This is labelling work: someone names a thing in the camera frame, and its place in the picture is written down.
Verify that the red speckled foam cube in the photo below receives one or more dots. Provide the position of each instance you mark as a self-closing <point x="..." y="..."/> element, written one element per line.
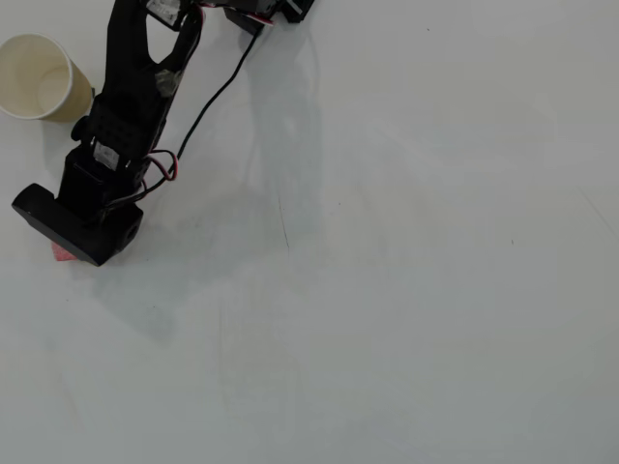
<point x="62" y="254"/>

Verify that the beige paper cup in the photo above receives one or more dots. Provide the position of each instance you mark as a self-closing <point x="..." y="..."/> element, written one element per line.
<point x="29" y="72"/>

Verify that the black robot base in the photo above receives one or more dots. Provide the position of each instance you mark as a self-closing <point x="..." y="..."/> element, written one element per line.
<point x="296" y="9"/>

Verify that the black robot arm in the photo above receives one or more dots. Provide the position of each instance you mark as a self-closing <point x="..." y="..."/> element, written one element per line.
<point x="126" y="58"/>

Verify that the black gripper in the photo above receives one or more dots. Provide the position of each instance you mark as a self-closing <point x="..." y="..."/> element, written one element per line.
<point x="83" y="180"/>

